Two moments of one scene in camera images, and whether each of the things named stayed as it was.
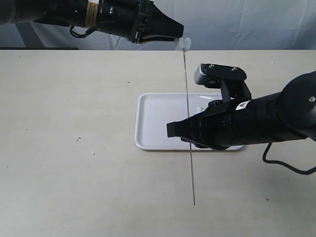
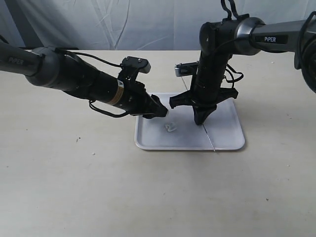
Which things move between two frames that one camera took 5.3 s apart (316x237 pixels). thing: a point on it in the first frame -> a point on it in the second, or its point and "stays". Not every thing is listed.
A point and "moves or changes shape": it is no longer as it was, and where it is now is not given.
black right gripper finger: [196, 143] -> [211, 109]
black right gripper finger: [193, 128] -> [200, 113]
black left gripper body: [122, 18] -> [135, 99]
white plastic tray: [153, 111] stays
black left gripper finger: [157, 22] -> [162, 110]
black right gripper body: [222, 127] -> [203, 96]
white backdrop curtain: [210, 24] stays
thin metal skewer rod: [188, 116] moves or changes shape
